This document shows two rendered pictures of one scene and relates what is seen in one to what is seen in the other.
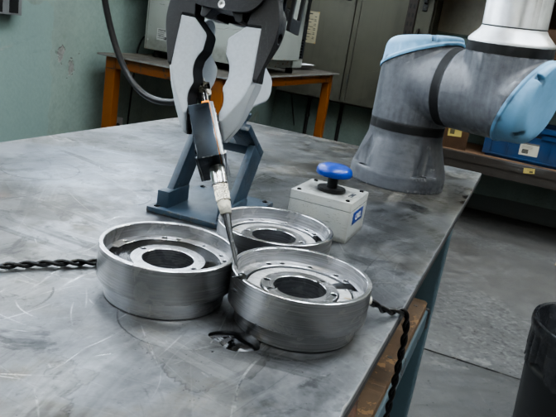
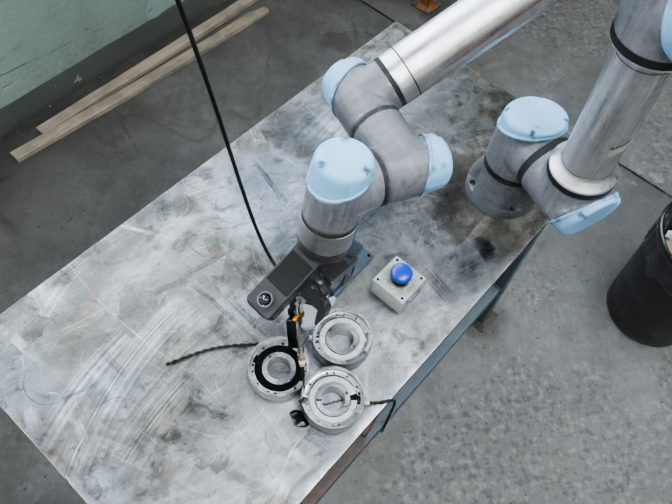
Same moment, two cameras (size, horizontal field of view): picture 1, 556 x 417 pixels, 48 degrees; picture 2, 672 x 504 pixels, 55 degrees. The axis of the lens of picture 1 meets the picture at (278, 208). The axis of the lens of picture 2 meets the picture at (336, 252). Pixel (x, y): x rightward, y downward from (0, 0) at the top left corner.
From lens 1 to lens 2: 0.85 m
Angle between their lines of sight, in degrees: 44
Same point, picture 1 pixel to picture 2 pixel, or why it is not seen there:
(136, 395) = (252, 453)
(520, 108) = (562, 229)
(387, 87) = (494, 147)
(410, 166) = (500, 203)
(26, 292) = (220, 371)
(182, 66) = not seen: hidden behind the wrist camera
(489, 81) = (550, 199)
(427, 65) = (520, 153)
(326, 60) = not seen: outside the picture
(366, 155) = (476, 176)
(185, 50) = not seen: hidden behind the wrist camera
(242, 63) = (309, 315)
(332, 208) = (392, 299)
